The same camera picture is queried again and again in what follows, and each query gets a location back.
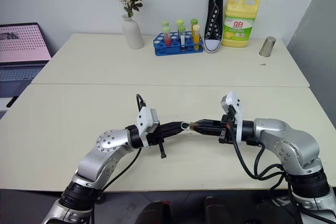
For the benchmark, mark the yellow dish soap bottle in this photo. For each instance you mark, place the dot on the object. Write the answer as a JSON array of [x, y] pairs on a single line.
[[239, 27]]

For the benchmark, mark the blue test tube rack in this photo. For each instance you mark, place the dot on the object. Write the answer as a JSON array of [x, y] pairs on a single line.
[[161, 47]]

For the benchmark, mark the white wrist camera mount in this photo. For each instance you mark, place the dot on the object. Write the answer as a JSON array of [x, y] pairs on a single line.
[[147, 121], [237, 108]]

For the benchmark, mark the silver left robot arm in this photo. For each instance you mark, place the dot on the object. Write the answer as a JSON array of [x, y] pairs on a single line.
[[105, 153]]

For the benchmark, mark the open laptop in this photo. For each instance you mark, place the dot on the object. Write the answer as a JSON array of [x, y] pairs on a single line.
[[21, 51]]

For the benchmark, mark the green-capped test tube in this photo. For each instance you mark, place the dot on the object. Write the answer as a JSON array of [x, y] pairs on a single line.
[[165, 23], [179, 22]]

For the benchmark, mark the green-capped tube with yellow liquid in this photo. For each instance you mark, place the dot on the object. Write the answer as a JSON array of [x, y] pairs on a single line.
[[194, 24]]

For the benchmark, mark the dark rounded shape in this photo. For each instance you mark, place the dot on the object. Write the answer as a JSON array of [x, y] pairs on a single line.
[[155, 213], [219, 212]]

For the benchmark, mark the white ceramic vase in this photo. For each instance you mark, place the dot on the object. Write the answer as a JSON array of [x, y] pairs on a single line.
[[132, 33]]

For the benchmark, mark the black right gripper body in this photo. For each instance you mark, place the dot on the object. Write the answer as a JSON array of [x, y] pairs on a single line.
[[228, 134]]

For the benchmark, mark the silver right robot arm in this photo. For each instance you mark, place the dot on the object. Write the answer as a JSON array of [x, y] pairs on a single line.
[[294, 145]]

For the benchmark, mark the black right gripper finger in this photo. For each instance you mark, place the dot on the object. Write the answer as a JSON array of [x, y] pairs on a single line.
[[211, 123], [211, 131]]

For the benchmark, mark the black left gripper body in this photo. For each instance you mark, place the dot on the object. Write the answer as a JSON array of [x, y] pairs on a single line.
[[156, 136]]

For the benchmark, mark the black canvas sneaker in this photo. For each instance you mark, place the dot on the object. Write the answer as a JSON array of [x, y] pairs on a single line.
[[214, 24]]

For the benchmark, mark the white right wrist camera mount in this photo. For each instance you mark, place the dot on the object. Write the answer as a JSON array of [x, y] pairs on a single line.
[[237, 108]]

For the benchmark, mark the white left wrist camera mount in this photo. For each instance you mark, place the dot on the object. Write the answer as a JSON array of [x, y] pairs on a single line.
[[147, 121]]

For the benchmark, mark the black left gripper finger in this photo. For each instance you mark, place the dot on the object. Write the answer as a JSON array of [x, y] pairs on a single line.
[[172, 133], [173, 126]]

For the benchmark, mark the silver metal cup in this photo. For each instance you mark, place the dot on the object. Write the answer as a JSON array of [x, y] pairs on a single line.
[[267, 47]]

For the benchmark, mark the green-capped tube with red liquid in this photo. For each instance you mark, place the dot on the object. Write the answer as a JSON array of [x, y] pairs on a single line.
[[167, 37]]

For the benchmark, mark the green-capped tube with white liquid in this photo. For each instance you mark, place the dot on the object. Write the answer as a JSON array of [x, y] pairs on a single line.
[[182, 39]]

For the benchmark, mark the yellow-capped tube with orange liquid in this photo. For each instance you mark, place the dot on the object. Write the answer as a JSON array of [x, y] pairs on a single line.
[[196, 37]]

